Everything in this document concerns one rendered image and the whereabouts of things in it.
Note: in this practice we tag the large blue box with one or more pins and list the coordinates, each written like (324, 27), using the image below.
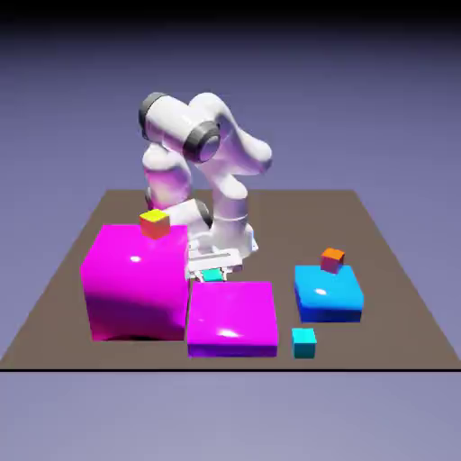
(329, 297)

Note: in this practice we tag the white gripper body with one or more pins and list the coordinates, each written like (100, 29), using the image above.
(212, 260)

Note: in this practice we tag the small teal cube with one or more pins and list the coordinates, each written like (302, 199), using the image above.
(213, 275)

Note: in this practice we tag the large flat magenta box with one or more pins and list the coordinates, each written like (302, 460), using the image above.
(232, 318)

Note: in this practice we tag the small orange cube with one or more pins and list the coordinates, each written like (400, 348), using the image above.
(332, 260)

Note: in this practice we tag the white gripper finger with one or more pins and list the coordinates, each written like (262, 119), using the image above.
(225, 274)
(198, 276)

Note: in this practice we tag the large tall magenta box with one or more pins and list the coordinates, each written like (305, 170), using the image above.
(133, 284)

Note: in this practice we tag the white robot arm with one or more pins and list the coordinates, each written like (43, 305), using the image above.
(216, 169)

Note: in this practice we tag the small yellow cube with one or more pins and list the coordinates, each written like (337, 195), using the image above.
(155, 223)

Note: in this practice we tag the small cyan cube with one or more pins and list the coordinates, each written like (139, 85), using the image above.
(303, 343)

